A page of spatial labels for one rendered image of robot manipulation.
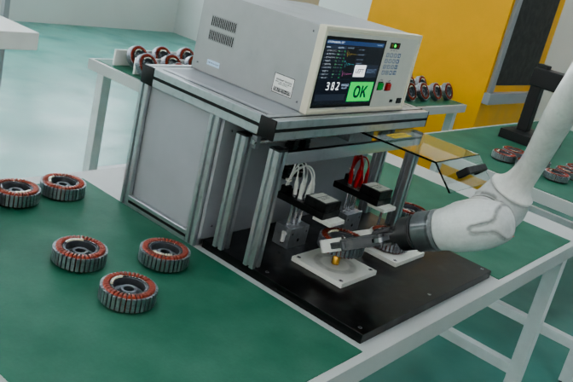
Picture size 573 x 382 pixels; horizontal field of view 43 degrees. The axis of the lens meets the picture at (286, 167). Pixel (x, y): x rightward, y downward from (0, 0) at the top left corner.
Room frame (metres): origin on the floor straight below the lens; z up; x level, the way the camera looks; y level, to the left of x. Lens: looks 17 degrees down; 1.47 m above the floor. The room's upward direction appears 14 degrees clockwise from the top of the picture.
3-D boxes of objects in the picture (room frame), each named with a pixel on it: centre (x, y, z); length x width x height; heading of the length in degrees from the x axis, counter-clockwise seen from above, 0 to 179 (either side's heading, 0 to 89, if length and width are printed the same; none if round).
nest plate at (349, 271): (1.59, -0.17, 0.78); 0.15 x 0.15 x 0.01; 54
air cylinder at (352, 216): (1.88, -0.19, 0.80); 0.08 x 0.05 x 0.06; 144
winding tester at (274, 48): (1.89, 0.02, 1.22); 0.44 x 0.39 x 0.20; 144
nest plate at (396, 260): (1.79, -0.31, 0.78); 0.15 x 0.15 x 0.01; 54
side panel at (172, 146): (1.66, 0.28, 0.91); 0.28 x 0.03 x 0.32; 54
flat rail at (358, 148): (1.75, -0.16, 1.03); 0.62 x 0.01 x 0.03; 144
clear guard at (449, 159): (1.83, -0.33, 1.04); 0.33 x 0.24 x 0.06; 54
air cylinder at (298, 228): (1.68, -0.05, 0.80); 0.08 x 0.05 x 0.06; 144
